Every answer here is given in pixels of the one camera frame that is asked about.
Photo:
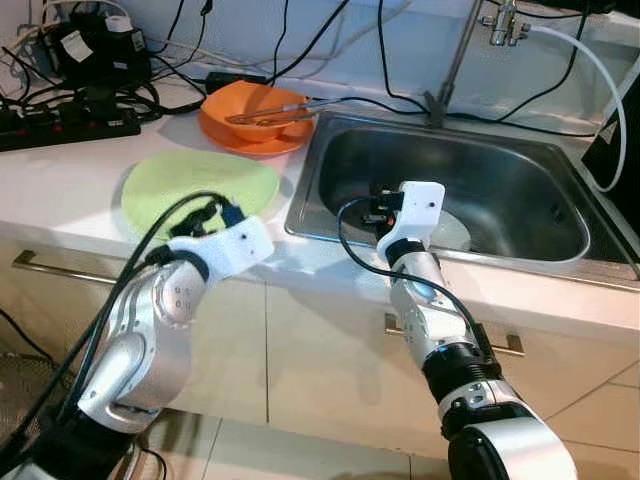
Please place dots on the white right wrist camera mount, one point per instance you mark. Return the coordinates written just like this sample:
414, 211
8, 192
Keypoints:
420, 205

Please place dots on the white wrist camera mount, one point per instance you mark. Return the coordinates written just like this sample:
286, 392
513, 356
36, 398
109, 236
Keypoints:
235, 250
420, 205

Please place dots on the white bowl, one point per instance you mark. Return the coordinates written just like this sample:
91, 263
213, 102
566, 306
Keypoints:
452, 232

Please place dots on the grey floor fan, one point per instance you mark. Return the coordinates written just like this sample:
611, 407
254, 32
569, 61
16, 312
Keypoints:
20, 385

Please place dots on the small white plug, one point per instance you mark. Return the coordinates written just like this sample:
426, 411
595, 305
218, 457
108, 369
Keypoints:
115, 25

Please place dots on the flat black power brick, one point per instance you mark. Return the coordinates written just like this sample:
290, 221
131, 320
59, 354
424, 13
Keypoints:
235, 80

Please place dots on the black power plug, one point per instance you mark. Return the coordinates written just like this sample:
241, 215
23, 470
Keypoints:
100, 100

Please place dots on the white cabinet door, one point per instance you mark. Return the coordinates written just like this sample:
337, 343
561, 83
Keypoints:
330, 370
235, 340

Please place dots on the steel kitchen tongs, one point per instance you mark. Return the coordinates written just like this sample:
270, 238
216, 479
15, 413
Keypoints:
275, 112

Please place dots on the black adapter with white label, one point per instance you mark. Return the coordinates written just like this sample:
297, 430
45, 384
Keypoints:
105, 60

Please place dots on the green plate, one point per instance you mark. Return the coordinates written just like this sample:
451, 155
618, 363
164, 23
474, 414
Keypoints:
200, 175

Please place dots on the orange plate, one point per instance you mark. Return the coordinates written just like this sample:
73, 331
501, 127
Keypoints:
290, 143

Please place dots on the orange bowl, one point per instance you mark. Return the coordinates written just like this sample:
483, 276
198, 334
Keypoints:
245, 100

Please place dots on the stainless steel sink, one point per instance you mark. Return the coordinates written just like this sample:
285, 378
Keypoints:
540, 190

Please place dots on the black water dispenser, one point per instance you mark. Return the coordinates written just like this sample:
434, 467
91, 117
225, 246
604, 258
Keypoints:
630, 150

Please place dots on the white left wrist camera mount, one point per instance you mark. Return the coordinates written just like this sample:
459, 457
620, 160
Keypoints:
235, 250

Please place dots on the steel sink faucet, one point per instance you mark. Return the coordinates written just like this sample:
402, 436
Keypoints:
455, 55

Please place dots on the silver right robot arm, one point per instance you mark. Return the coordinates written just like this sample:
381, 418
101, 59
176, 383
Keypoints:
420, 310

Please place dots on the black power strip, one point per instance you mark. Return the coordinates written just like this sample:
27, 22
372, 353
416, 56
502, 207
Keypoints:
70, 127

